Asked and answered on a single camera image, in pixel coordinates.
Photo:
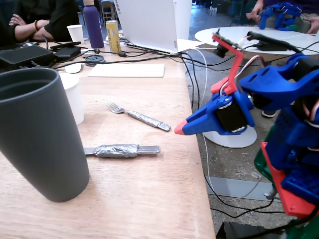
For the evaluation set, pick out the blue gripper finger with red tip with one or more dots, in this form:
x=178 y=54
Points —
x=207 y=109
x=199 y=128

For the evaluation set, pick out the blue gripper body black servo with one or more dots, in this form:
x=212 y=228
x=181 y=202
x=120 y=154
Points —
x=217 y=119

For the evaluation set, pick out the small blue robot arm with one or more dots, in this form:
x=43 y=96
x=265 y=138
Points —
x=284 y=17

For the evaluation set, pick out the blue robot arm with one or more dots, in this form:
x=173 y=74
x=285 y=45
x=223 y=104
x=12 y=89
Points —
x=274 y=82

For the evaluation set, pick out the hand of person in black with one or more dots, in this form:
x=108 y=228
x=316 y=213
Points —
x=18 y=20

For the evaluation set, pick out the green table clamp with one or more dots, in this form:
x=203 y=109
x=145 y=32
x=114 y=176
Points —
x=261 y=164

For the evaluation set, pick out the black power adapter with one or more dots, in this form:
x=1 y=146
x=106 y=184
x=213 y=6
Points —
x=271 y=47

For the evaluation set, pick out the white flat pad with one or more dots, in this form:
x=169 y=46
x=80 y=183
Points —
x=127 y=70

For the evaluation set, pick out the white laptop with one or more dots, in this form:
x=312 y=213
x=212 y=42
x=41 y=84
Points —
x=149 y=20

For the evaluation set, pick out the black bag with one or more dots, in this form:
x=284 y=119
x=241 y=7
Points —
x=239 y=231

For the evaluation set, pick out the yellow drink can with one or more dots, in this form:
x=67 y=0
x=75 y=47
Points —
x=113 y=37

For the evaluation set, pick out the black round lid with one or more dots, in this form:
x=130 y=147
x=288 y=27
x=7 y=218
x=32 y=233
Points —
x=94 y=59

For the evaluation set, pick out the white plastic cup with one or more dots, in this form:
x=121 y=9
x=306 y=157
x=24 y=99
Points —
x=74 y=99

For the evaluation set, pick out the white computer mouse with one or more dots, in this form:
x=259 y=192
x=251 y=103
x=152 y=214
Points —
x=73 y=68

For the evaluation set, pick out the purple metal bottle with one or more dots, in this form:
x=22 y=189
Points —
x=93 y=27

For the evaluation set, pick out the flat black power brick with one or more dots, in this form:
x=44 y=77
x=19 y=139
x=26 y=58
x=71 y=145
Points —
x=67 y=52

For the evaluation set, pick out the white paper cup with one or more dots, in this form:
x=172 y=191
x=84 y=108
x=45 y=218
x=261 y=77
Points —
x=75 y=33

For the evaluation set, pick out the gray plastic cup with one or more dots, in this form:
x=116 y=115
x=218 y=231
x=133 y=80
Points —
x=37 y=137

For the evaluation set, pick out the person in black shirt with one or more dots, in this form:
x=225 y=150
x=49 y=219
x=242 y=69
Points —
x=62 y=17

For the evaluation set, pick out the large black box device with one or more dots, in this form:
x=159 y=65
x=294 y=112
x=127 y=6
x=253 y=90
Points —
x=25 y=56

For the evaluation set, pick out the red camera mount with camera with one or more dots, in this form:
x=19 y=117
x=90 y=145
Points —
x=235 y=69

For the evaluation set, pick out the white round pedestal table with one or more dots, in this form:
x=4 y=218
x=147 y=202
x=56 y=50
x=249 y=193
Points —
x=229 y=35

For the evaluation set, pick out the red robot base plate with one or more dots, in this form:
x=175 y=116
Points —
x=294 y=199

